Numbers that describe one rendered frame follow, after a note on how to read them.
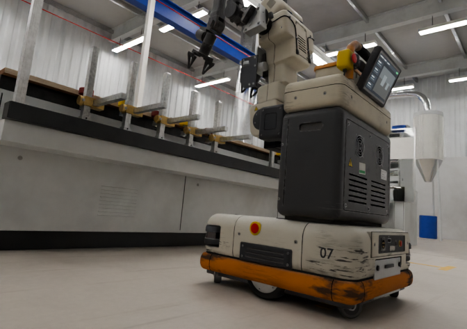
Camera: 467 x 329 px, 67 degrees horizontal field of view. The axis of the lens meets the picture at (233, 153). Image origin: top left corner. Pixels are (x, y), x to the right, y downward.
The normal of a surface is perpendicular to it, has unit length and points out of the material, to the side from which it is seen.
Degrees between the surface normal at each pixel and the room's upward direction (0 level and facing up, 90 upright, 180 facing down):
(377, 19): 90
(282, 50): 90
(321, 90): 90
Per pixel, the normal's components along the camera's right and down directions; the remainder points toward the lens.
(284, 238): -0.66, -0.18
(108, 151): 0.75, -0.04
